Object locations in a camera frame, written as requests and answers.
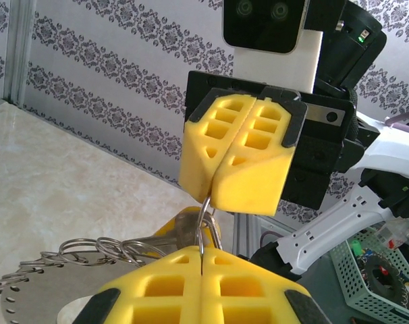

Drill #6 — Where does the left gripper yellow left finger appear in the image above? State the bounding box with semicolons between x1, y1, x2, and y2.
57;245;204;324

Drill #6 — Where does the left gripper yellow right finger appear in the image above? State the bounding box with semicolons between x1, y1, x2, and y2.
200;248;331;324

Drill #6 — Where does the steel split key ring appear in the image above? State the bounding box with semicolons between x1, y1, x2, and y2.
196;194;216;274

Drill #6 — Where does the silver chain necklace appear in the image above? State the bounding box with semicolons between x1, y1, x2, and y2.
0;198;225;324

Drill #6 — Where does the green perforated basket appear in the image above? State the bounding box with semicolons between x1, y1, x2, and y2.
329;229;409;324

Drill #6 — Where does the black tape roll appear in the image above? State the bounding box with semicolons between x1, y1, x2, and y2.
361;252;409;321

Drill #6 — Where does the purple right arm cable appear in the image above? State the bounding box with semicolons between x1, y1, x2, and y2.
385;111;409;130

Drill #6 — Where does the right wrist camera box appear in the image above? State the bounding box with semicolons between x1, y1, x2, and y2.
222;0;324;95

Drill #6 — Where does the aluminium frame post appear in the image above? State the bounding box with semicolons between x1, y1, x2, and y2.
3;0;36;106

